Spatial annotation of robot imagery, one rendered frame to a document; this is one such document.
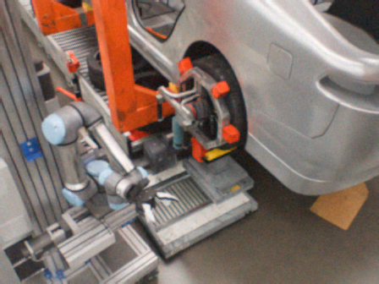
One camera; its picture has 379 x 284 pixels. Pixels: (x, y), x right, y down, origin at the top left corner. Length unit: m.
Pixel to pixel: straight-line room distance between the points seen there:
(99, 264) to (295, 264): 1.34
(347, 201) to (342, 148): 1.44
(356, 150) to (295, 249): 1.19
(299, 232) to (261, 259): 0.38
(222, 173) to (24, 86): 1.80
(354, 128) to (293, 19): 0.59
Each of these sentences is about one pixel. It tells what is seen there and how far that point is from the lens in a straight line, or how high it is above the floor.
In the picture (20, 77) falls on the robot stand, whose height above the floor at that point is 1.59.
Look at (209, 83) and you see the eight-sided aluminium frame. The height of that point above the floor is 1.12.
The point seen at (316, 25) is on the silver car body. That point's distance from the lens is 1.94.
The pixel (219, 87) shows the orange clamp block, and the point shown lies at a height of 1.15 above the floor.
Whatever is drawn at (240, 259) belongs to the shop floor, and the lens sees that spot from 2.92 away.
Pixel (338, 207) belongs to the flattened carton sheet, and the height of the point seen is 0.01.
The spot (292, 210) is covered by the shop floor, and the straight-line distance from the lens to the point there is 3.25.
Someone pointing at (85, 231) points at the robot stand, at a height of 0.74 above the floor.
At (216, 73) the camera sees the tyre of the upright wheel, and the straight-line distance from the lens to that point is 2.51.
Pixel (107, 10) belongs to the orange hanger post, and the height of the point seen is 1.49.
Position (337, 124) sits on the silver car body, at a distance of 1.95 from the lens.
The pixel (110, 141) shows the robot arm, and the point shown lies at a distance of 1.79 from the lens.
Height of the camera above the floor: 2.45
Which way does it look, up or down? 41 degrees down
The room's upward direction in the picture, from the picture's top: straight up
